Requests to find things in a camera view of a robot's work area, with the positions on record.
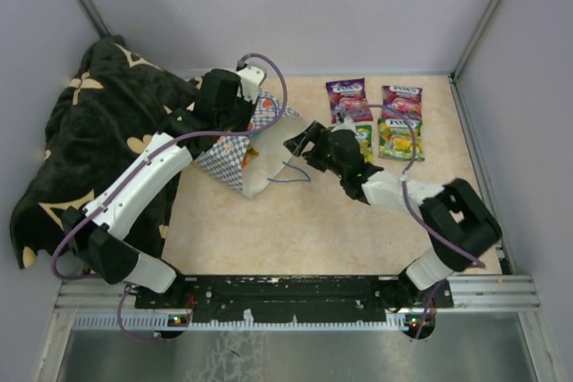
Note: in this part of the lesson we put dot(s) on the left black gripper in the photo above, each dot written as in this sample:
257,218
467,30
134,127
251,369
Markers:
249,107

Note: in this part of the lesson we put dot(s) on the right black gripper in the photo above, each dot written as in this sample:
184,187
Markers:
315,132

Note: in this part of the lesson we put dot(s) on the blue checkered paper bag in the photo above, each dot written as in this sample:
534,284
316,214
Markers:
223,160

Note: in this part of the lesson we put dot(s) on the green Fox's candy packet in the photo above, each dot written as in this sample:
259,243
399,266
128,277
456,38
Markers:
363,134

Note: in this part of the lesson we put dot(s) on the purple snack packet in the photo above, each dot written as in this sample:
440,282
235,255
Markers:
401,102
347,98

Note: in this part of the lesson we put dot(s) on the orange snack packet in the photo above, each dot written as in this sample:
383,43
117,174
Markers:
250,154

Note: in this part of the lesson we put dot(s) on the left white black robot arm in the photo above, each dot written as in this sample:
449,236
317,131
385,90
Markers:
96,232

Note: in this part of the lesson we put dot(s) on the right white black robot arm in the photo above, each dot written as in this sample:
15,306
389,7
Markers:
460,226

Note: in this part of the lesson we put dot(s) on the black floral blanket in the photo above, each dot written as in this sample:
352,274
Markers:
102,120

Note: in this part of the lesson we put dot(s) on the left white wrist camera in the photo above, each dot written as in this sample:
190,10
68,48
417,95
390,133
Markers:
251,78

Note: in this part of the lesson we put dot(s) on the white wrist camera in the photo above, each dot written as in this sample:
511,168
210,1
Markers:
251,78
347,123

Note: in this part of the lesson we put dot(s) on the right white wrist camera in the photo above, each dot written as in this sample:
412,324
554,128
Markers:
347,123

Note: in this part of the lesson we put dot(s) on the aluminium frame rail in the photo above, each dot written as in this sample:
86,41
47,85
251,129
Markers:
469,293

